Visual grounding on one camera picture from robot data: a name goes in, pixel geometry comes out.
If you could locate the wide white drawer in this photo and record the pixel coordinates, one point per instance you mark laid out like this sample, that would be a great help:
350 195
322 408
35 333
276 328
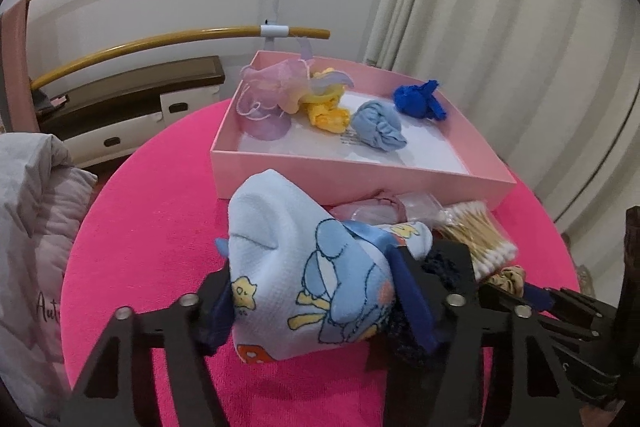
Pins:
115 137

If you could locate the white cartoon print cloth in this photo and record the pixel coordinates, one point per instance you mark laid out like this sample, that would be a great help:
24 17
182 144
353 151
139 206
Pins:
300 267

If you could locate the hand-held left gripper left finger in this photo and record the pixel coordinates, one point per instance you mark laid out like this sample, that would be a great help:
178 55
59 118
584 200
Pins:
215 322

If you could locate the grey duvet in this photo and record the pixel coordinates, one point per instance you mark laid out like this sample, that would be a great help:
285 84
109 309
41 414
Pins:
20 257

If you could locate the cream curtain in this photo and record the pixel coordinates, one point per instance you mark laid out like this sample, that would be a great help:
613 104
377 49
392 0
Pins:
500 7

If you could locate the purple organza bag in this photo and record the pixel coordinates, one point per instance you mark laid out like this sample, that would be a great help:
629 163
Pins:
270 92

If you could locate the short wooden barre rail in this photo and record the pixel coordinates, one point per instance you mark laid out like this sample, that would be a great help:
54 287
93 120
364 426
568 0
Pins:
175 38

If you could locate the clear bag with pink hairband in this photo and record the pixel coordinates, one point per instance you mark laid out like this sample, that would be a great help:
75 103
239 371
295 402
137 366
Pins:
380 207

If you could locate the cotton swab pack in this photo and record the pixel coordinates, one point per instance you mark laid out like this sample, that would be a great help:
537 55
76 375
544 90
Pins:
475 237

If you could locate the beige scrunchie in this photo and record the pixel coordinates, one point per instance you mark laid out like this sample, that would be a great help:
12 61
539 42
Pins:
507 279

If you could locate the narrow white drawer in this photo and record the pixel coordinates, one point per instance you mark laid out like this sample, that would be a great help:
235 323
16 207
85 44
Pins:
187 104

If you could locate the dark wooden bench cabinet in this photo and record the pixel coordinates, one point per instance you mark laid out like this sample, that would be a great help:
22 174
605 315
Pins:
125 79

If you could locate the dark navy scrunchie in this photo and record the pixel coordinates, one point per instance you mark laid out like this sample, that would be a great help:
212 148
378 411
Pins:
407 332

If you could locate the light blue scrunchie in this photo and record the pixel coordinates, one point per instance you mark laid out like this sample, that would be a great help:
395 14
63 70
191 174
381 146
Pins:
375 124

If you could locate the lavender and yellow organza bag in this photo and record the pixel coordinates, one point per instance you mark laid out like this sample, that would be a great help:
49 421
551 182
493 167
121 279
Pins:
330 82

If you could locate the pink cardboard box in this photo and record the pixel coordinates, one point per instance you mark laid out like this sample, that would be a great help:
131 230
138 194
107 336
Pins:
350 177

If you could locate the round table, pink cloth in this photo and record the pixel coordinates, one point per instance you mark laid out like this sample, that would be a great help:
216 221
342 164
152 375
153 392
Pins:
150 232

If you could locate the lavender quilt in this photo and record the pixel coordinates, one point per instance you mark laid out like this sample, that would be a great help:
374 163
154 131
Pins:
65 217

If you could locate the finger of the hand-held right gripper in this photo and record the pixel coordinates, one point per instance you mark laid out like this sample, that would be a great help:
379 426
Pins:
575 312
585 367

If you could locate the small pink item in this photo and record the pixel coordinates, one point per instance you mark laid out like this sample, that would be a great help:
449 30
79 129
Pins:
59 101

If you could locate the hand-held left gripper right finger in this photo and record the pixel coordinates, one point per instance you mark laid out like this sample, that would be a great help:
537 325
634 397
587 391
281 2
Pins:
415 307

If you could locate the pink towel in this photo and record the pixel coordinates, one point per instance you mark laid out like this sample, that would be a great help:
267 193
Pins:
17 72

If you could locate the royal blue scrunchie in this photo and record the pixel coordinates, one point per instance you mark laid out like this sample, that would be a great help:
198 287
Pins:
412 99

